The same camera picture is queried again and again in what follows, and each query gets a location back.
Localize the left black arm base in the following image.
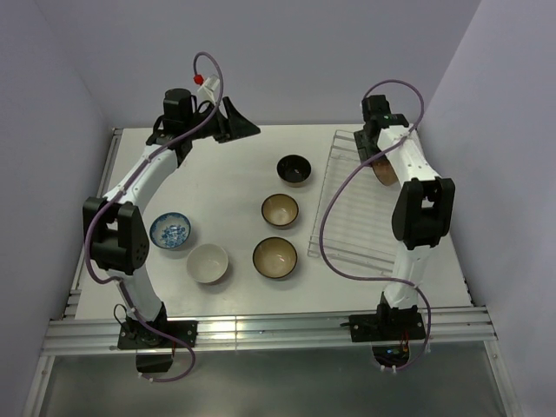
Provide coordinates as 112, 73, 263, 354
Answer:
113, 303, 199, 382

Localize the blue white floral bowl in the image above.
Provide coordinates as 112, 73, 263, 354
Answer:
149, 212, 191, 249

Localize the tan blue-outside bowl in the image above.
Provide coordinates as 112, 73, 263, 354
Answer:
252, 236, 298, 280

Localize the black glossy bowl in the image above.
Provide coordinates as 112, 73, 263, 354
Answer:
276, 155, 312, 188

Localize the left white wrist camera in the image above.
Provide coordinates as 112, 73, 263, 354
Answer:
193, 74, 221, 104

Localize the white wire dish rack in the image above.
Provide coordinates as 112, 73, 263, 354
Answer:
307, 129, 400, 276

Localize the large tan pink-outside bowl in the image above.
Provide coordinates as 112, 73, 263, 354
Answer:
370, 156, 398, 187

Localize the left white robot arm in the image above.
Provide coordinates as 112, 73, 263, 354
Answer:
83, 89, 261, 347

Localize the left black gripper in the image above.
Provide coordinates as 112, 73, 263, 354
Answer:
185, 97, 261, 144

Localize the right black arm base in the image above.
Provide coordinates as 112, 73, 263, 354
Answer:
342, 297, 426, 368

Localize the small tan patterned bowl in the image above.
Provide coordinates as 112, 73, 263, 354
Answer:
261, 194, 300, 228

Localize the white plain bowl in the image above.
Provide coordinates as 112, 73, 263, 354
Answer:
186, 243, 229, 284

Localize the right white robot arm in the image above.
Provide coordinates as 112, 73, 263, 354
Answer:
354, 95, 455, 339

